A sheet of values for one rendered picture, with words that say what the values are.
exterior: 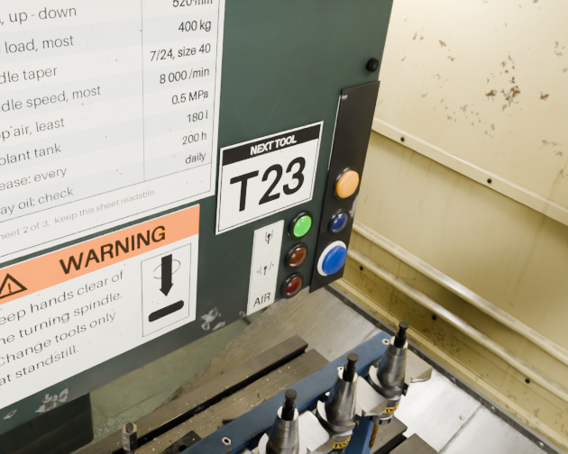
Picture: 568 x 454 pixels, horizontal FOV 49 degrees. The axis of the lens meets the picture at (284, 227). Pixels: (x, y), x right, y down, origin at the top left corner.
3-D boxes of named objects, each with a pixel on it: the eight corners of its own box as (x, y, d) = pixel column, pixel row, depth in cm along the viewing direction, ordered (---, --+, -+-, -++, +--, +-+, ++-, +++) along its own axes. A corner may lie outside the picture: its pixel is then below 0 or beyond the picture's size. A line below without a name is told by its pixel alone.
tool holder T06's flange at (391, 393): (386, 367, 101) (389, 355, 99) (415, 390, 97) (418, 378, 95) (358, 383, 97) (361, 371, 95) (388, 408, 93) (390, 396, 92)
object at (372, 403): (393, 405, 93) (394, 402, 92) (370, 422, 89) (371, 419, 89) (359, 377, 97) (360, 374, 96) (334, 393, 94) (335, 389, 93)
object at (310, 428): (342, 443, 86) (343, 439, 86) (315, 463, 83) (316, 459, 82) (306, 411, 90) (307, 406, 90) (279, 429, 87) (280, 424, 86)
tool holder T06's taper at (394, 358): (389, 360, 98) (398, 328, 95) (410, 377, 95) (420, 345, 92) (369, 372, 96) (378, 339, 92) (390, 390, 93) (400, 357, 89)
